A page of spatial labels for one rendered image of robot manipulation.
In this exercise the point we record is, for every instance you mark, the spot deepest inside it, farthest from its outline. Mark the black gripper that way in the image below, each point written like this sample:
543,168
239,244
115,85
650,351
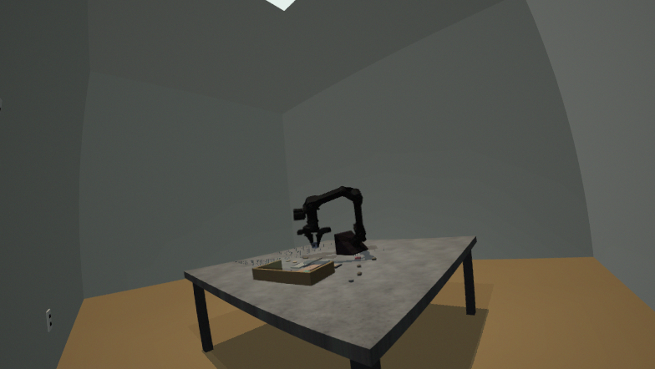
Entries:
319,232

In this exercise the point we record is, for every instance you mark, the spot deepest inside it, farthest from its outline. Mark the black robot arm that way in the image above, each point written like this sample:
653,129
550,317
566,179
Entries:
313,203

